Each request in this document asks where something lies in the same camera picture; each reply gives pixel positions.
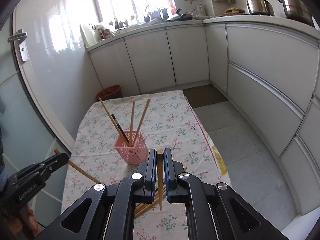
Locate black wok with lid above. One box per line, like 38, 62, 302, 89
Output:
166, 9, 194, 22

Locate row of windowsill jars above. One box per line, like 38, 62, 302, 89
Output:
92, 5, 170, 42

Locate frosted glass door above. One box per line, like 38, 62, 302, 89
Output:
0, 5, 75, 230

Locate black chopstick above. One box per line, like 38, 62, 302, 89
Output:
111, 114, 130, 146

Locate steel kettle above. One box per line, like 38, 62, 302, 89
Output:
246, 0, 275, 15

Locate pink perforated utensil holder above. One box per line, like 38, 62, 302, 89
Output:
112, 130, 149, 165

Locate tan wooden chopstick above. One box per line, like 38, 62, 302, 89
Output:
157, 149, 164, 211
98, 97, 130, 145
136, 99, 151, 134
129, 101, 136, 147
53, 148, 103, 184

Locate white kitchen cabinets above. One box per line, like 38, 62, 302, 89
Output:
86, 17, 320, 230

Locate yellow patterned cloth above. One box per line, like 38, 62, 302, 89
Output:
210, 145, 228, 175

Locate basket of food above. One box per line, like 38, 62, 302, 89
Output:
223, 7, 246, 15

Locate brown floor mat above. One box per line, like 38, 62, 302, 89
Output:
182, 84, 228, 109

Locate person's left hand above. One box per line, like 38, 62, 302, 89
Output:
25, 203, 42, 237

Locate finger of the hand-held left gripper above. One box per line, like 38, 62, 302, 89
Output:
37, 152, 70, 180

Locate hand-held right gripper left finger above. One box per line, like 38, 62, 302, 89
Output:
41, 149, 158, 240

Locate red trash bin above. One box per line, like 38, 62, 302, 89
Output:
97, 85, 123, 100

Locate bunch of wooden chopsticks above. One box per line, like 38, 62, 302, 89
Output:
135, 166, 188, 217

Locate steel steamer pot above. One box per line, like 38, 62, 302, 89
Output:
276, 0, 312, 23

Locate metal door handle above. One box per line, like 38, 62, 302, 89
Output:
7, 29, 28, 62

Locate white cutting board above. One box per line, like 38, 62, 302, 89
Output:
79, 23, 97, 48

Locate floral tablecloth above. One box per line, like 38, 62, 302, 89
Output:
61, 90, 227, 240

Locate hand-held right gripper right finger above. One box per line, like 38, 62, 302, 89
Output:
164, 148, 288, 240

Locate white kitchen countertop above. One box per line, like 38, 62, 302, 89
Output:
85, 14, 320, 42

